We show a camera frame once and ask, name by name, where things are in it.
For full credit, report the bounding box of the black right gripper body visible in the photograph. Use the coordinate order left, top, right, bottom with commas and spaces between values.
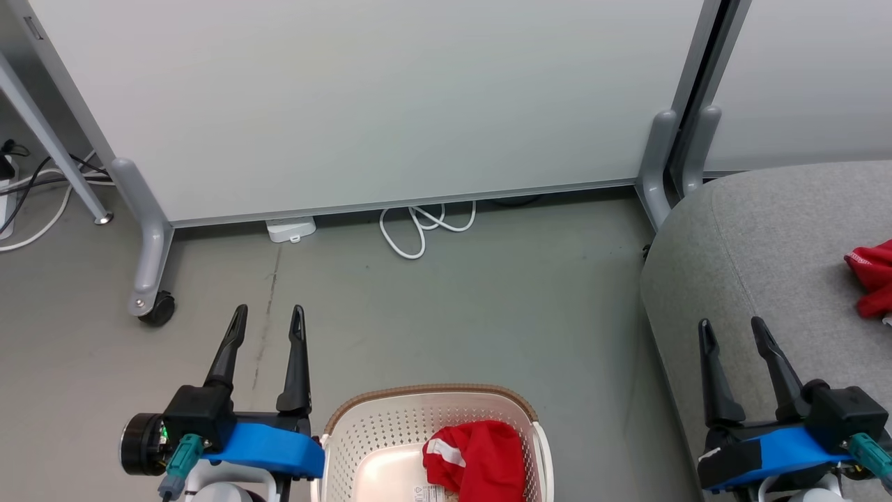
698, 379, 892, 491

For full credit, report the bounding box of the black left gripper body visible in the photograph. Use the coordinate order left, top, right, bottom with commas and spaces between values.
161, 384, 314, 455

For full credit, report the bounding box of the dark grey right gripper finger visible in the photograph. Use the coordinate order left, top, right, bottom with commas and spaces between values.
750, 315, 813, 421
698, 318, 747, 429

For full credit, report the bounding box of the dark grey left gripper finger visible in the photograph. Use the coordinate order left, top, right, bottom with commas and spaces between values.
275, 304, 313, 414
203, 303, 249, 392

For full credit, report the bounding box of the red garment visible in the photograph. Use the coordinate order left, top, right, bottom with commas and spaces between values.
843, 240, 892, 321
422, 419, 528, 502

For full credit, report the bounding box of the grey fabric sofa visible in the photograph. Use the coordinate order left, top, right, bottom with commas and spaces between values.
639, 160, 892, 502

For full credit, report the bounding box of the black caster wheel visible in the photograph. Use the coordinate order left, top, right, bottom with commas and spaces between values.
137, 291, 177, 328

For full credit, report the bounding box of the white perforated laundry basket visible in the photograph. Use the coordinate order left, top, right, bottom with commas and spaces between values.
310, 383, 555, 502

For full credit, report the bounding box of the grey table leg with caster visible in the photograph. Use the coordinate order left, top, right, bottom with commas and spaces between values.
109, 157, 175, 318

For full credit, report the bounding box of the small white plastic box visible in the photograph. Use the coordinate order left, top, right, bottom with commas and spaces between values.
264, 217, 317, 244

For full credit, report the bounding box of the grey upright partition foot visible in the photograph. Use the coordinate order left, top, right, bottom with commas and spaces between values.
679, 104, 723, 198
635, 107, 681, 231

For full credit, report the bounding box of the white power strip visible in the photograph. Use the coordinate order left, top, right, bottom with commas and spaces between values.
0, 155, 19, 242

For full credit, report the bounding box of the grey slanted table leg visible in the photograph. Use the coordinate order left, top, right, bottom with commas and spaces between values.
0, 47, 116, 227

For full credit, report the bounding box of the narrow white partition panel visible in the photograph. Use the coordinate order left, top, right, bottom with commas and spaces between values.
702, 0, 892, 175

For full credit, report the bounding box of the large white partition panel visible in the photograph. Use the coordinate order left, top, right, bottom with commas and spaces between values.
26, 0, 706, 229

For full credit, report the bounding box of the teal left camera cable connector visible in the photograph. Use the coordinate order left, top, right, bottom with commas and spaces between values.
158, 433, 207, 502

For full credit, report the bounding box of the teal camera cable connector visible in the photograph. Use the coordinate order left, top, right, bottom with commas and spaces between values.
158, 433, 207, 502
846, 432, 892, 490

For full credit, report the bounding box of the teal right camera cable connector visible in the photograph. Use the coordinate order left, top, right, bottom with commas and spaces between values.
846, 432, 892, 490

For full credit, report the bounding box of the white looped cable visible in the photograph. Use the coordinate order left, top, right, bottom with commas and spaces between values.
378, 201, 479, 261

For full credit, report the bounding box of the white floor cable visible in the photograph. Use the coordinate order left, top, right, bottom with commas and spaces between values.
0, 167, 112, 253

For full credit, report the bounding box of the black cable bundle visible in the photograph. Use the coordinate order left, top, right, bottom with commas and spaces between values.
0, 138, 115, 238

